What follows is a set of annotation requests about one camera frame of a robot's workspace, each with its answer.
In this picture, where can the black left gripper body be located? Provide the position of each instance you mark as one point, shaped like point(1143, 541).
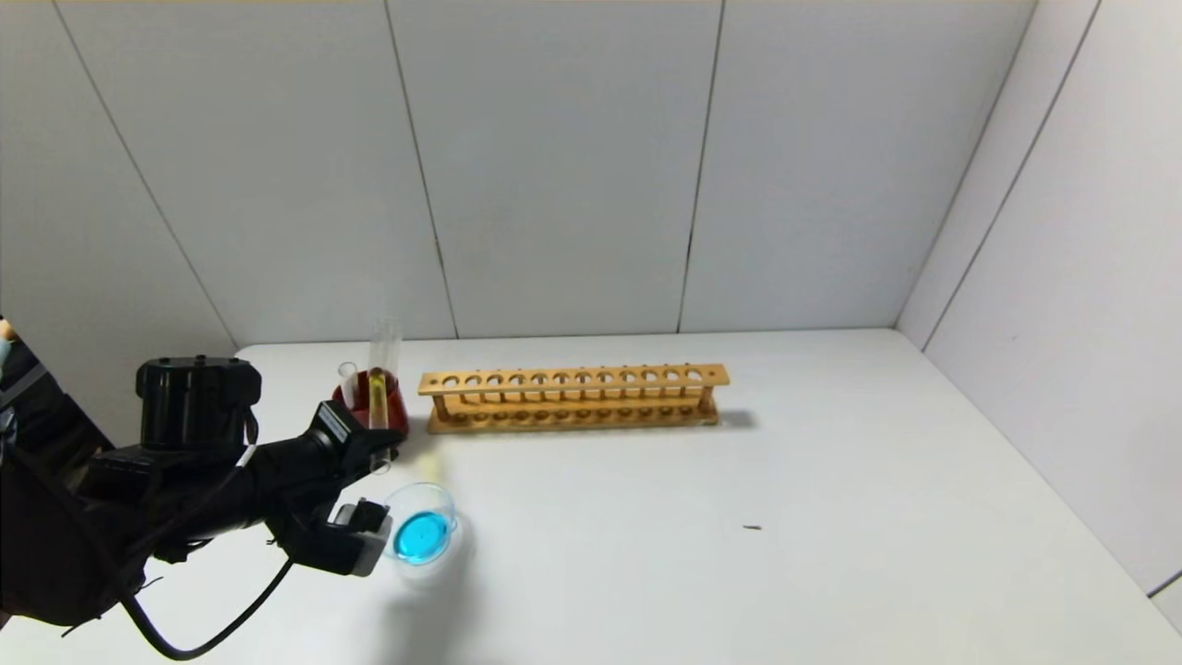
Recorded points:
point(334, 429)

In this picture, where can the person in dark clothing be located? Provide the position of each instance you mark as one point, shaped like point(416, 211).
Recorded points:
point(37, 406)

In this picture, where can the clear glass dish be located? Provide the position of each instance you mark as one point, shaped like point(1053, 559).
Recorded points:
point(425, 536)

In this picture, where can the test tube with blue pigment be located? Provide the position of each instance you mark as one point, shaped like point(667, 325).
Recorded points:
point(348, 383)

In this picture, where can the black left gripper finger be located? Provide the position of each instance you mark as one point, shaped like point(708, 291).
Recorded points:
point(395, 441)
point(365, 462)

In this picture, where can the wooden test tube rack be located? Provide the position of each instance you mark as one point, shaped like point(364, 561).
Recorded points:
point(572, 377)

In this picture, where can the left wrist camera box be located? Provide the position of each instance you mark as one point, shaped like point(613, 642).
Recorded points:
point(355, 545)

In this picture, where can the test tube with yellow pigment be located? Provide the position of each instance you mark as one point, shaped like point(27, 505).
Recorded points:
point(377, 397)

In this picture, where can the dark red cup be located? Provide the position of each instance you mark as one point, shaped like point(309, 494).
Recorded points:
point(397, 416)

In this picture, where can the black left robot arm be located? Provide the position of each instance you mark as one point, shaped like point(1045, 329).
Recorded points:
point(185, 499)

